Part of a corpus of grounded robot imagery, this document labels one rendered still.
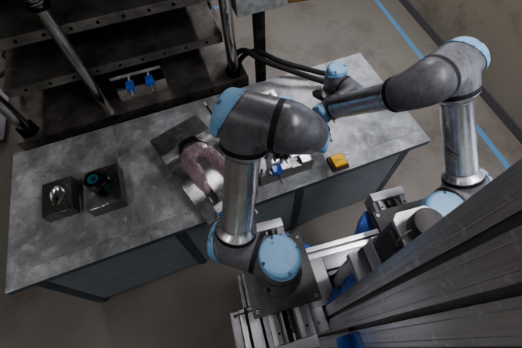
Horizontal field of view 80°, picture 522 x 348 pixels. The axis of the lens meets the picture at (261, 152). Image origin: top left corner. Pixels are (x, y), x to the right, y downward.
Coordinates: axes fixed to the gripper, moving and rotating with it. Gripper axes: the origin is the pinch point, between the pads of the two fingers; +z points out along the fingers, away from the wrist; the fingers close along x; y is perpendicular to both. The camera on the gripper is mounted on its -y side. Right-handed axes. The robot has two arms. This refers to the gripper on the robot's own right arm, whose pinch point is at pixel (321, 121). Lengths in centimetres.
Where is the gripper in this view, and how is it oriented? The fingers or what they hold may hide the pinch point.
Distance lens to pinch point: 149.9
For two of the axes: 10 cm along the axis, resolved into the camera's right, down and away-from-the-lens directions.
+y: 3.5, 7.9, -5.1
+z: 0.3, 5.3, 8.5
